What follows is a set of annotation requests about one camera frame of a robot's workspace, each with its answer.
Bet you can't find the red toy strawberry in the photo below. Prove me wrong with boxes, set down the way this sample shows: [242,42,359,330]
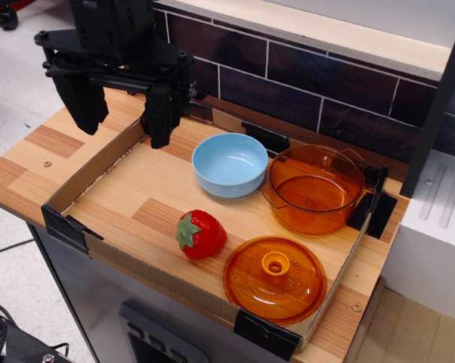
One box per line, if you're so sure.
[176,209,228,259]

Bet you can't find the orange transparent plastic pot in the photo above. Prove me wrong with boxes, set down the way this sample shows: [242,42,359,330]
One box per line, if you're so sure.
[262,144,367,235]

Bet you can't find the black caster wheel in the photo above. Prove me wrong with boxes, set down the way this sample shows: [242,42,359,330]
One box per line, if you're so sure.
[0,0,19,31]

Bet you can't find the dark grey vertical post right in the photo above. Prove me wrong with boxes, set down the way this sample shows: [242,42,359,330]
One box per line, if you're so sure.
[400,42,455,198]

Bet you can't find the black cable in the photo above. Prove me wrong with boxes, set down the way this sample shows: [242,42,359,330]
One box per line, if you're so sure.
[0,296,70,363]

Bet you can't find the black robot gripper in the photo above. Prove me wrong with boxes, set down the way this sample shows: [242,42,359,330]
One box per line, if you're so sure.
[34,1,194,148]

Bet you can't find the white toy sink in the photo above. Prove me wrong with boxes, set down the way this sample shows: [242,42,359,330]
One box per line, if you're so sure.
[382,150,455,318]

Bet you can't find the light blue bowl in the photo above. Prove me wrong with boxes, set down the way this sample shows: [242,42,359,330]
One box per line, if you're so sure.
[191,133,268,198]

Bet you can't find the orange transparent pot lid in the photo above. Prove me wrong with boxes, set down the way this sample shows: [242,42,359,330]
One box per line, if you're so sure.
[223,236,327,327]

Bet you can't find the black control panel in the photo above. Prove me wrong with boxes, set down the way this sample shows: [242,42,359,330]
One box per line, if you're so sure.
[119,303,209,362]

